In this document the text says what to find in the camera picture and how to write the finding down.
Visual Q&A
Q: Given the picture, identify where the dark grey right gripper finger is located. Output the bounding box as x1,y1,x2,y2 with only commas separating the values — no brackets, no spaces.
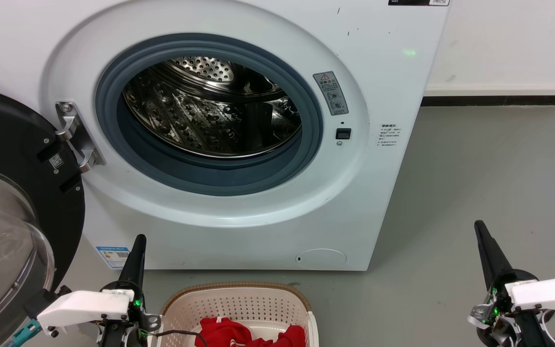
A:
474,220,516,291

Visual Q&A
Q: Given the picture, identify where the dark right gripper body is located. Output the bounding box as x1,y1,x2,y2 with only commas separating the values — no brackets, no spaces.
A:
467,268,555,347

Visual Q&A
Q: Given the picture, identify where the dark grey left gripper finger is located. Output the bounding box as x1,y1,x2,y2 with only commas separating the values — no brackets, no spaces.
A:
117,234,147,302

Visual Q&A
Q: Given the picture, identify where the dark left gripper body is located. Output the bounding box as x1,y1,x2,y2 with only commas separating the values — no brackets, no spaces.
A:
95,281,162,347

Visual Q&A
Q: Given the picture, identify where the red garment with white stripes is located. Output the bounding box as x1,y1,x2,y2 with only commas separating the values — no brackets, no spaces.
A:
196,317,306,347

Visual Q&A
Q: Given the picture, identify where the cream perforated laundry basket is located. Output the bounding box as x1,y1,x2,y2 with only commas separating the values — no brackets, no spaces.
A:
155,282,320,347

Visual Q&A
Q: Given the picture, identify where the black washing machine door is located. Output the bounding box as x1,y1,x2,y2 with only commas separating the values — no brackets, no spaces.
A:
0,85,86,347

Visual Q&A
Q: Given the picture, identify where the blue energy label sticker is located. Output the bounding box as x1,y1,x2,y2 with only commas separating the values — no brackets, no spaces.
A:
95,246,130,269

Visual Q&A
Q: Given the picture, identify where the teal connector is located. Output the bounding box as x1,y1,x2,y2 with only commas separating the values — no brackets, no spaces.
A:
5,320,42,347

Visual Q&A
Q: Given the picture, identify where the grey rubber door gasket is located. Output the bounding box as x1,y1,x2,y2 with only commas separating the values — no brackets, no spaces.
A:
95,33,324,197

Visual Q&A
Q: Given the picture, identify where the white front-load washing machine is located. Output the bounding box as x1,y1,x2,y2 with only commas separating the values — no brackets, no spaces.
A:
0,0,450,271

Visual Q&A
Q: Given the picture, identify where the metal door hinge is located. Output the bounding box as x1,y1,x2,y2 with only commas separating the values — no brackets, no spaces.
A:
55,101,106,173

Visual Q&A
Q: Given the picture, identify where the small printed text label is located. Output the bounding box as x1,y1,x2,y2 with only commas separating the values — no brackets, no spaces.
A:
377,123,402,148

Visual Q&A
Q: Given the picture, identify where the white and black baseboard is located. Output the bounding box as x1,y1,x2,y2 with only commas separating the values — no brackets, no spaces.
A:
422,84,555,107

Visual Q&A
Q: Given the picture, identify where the perforated steel drum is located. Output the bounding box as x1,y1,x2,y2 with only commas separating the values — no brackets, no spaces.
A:
122,56,303,158

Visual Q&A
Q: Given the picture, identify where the round filter cover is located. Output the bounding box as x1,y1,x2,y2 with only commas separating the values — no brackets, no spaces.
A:
295,249,347,267

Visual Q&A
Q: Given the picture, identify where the grey warning sticker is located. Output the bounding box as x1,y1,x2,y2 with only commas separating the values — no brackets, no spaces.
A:
313,71,350,116

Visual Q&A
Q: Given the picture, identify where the thin black cable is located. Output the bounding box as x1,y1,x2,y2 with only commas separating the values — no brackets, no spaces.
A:
155,329,209,347

